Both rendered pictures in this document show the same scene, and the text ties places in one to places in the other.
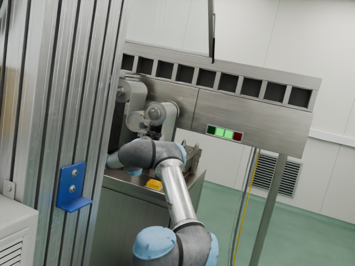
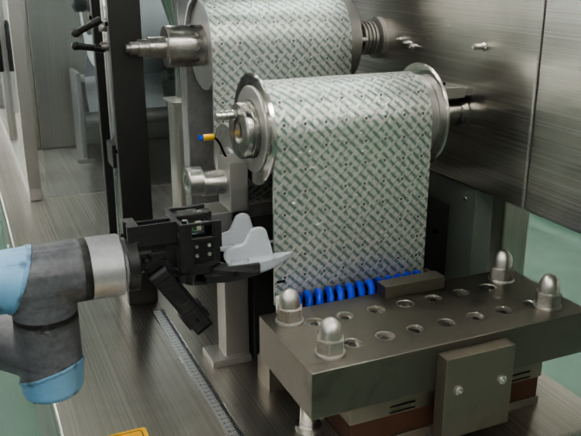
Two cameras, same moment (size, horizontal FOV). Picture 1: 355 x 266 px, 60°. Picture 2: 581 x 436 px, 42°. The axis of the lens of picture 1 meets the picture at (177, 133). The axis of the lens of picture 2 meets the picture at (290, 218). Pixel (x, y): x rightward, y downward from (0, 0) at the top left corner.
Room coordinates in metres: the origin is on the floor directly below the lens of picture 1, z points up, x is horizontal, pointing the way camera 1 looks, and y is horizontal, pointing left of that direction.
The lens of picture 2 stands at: (1.26, -0.64, 1.46)
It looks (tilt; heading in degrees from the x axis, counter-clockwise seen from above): 19 degrees down; 50
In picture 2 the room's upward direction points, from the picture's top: straight up
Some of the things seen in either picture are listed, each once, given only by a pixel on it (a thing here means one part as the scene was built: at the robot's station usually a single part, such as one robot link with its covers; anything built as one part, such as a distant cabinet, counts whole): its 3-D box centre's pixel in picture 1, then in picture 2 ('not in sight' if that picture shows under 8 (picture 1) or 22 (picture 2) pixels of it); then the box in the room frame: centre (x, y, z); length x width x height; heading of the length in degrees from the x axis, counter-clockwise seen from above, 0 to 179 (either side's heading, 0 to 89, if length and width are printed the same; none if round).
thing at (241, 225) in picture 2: not in sight; (244, 234); (1.81, 0.13, 1.12); 0.09 x 0.03 x 0.06; 173
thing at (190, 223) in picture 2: (151, 140); (172, 249); (1.70, 0.14, 1.12); 0.12 x 0.08 x 0.09; 164
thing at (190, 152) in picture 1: (182, 155); (424, 333); (1.96, -0.06, 1.00); 0.40 x 0.16 x 0.06; 164
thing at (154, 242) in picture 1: (155, 253); not in sight; (0.83, -0.01, 0.98); 0.13 x 0.12 x 0.14; 114
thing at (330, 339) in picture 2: not in sight; (330, 335); (1.79, -0.06, 1.05); 0.04 x 0.04 x 0.04
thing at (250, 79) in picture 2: (155, 113); (253, 129); (1.85, 0.16, 1.25); 0.15 x 0.01 x 0.15; 74
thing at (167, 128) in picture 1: (166, 135); (353, 228); (1.95, 0.06, 1.11); 0.23 x 0.01 x 0.18; 164
